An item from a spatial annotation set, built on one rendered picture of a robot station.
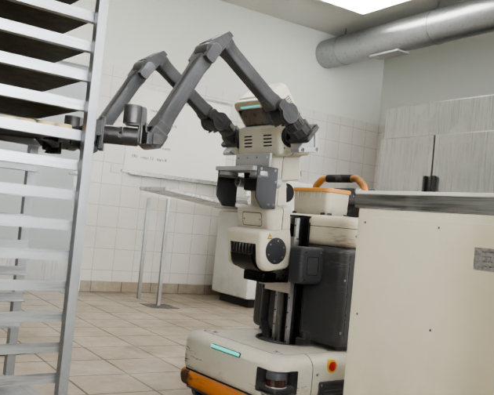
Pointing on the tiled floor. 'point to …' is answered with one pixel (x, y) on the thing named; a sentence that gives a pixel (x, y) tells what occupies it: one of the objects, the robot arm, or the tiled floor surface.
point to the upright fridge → (448, 146)
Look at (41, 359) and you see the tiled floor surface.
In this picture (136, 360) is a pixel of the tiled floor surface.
